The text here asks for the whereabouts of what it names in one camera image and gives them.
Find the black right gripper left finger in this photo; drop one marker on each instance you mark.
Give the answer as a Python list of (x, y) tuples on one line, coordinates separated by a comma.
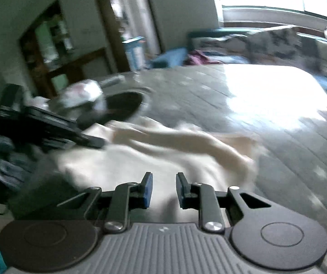
[(125, 198)]

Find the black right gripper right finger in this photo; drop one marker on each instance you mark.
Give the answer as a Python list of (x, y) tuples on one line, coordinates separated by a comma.
[(204, 199)]

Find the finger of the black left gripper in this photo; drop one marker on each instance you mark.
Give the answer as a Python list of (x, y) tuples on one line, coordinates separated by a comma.
[(72, 131)]

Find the cream knit garment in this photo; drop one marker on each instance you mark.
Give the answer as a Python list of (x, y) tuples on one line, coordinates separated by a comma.
[(133, 149)]

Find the white tissue pack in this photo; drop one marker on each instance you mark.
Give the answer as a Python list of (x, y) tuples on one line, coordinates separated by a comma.
[(77, 94)]

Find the grey remote control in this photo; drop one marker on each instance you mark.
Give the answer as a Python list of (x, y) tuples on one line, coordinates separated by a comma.
[(111, 81)]

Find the dark wooden shelf unit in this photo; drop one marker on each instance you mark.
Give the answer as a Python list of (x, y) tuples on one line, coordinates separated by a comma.
[(51, 59)]

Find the blue white cabinet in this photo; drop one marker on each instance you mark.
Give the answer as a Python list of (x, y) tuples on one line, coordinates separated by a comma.
[(135, 52)]

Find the grey quilted star table cover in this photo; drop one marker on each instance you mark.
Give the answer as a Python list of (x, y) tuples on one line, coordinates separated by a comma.
[(275, 114)]

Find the pink crumpled garment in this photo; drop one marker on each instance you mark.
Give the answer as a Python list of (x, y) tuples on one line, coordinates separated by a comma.
[(198, 58)]

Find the butterfly print pillow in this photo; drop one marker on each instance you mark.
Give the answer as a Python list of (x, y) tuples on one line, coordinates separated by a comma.
[(230, 49), (275, 45)]

